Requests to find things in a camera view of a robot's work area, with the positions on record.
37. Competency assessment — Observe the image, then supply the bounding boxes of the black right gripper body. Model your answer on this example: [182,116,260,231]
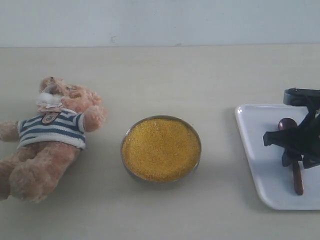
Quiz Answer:
[283,87,320,160]

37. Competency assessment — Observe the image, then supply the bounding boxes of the brown wooden spoon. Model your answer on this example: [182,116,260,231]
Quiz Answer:
[278,117,304,196]

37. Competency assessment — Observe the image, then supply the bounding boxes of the tan teddy bear striped shirt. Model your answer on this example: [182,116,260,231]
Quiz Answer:
[0,76,106,203]

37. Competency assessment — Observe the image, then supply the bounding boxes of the white rectangular plastic tray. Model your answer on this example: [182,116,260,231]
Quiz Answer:
[234,104,320,211]

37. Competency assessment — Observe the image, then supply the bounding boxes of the yellow millet grains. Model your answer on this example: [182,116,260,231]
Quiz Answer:
[121,117,201,182]

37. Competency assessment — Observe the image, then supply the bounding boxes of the metal bowl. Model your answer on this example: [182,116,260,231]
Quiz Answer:
[120,114,202,192]

